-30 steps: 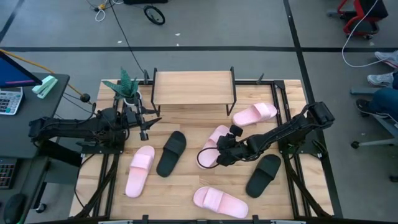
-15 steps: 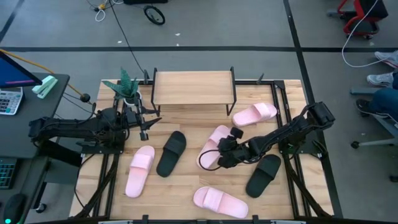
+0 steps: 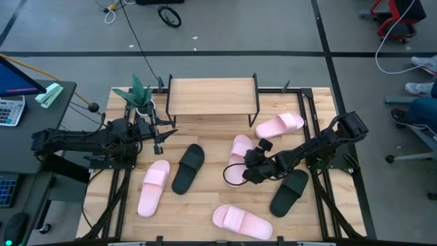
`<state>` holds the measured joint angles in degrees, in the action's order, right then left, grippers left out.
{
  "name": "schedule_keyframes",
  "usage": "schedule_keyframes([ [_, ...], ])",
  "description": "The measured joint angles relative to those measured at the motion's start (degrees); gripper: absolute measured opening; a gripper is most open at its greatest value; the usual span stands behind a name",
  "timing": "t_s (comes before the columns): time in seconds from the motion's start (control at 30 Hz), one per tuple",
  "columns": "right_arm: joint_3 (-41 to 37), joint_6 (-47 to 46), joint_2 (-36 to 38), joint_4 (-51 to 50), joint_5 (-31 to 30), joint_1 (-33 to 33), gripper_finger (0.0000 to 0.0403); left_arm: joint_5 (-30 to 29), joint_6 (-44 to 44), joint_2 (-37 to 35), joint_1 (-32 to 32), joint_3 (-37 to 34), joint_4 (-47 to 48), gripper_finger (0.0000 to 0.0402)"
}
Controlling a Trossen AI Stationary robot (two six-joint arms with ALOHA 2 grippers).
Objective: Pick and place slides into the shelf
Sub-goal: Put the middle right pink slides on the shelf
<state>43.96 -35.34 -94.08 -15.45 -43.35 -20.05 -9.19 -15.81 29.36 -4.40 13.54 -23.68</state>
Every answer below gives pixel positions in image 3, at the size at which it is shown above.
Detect grey office chair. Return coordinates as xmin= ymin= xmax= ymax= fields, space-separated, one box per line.
xmin=384 ymin=95 xmax=437 ymax=202

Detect black and white device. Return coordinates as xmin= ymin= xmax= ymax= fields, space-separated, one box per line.
xmin=81 ymin=80 xmax=376 ymax=246

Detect red and black cart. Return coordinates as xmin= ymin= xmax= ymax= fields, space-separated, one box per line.
xmin=358 ymin=0 xmax=427 ymax=44

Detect black side desk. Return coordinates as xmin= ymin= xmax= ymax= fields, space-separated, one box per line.
xmin=0 ymin=80 xmax=78 ymax=246

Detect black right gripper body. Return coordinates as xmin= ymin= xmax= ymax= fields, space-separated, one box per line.
xmin=244 ymin=147 xmax=278 ymax=175

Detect black computer mouse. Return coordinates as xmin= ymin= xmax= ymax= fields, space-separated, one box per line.
xmin=3 ymin=212 xmax=30 ymax=246

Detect person's white pink shoe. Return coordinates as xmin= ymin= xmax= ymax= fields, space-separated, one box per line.
xmin=410 ymin=54 xmax=437 ymax=77

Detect green plant in white pot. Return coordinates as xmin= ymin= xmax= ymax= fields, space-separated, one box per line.
xmin=111 ymin=74 xmax=158 ymax=117

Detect black slide sandal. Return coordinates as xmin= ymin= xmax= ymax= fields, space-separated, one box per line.
xmin=269 ymin=169 xmax=310 ymax=218
xmin=171 ymin=143 xmax=206 ymax=196

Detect yellow cable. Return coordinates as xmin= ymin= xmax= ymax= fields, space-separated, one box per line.
xmin=0 ymin=53 xmax=93 ymax=107

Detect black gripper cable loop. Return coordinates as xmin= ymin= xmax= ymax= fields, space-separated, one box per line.
xmin=223 ymin=163 xmax=250 ymax=187

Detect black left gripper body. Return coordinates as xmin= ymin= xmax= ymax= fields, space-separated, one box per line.
xmin=135 ymin=115 xmax=164 ymax=144

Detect pink slide sandal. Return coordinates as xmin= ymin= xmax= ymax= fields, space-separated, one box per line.
xmin=255 ymin=112 xmax=305 ymax=140
xmin=137 ymin=159 xmax=171 ymax=218
xmin=223 ymin=134 xmax=255 ymax=188
xmin=211 ymin=204 xmax=274 ymax=241

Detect black floor cable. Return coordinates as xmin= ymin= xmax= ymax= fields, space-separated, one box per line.
xmin=118 ymin=0 xmax=160 ymax=83

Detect white floor cable with plug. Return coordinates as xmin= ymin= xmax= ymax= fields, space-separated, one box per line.
xmin=95 ymin=0 xmax=137 ymax=25

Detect black coiled cable ring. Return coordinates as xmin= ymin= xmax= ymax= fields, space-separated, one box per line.
xmin=157 ymin=5 xmax=182 ymax=28

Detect backlit computer keyboard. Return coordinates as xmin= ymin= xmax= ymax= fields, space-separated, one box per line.
xmin=0 ymin=173 xmax=20 ymax=208

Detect long white cable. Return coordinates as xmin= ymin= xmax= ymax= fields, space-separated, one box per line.
xmin=374 ymin=0 xmax=437 ymax=75

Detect black box on floor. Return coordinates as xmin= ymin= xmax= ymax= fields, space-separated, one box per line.
xmin=135 ymin=0 xmax=185 ymax=5

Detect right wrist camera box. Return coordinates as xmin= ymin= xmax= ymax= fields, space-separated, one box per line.
xmin=257 ymin=138 xmax=274 ymax=153

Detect grey desk calculator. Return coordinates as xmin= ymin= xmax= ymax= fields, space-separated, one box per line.
xmin=0 ymin=95 xmax=27 ymax=127

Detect wooden shelf black metal legs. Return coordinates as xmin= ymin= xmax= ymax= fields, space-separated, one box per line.
xmin=165 ymin=73 xmax=261 ymax=128

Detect person's leg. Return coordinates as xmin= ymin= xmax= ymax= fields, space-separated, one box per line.
xmin=406 ymin=80 xmax=437 ymax=126

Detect person's black shoe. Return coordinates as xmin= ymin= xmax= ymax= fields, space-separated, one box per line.
xmin=391 ymin=108 xmax=418 ymax=129

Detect mint green stapler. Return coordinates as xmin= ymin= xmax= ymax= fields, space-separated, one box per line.
xmin=35 ymin=82 xmax=64 ymax=109

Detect computer monitor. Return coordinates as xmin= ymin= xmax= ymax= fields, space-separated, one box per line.
xmin=0 ymin=54 xmax=47 ymax=98

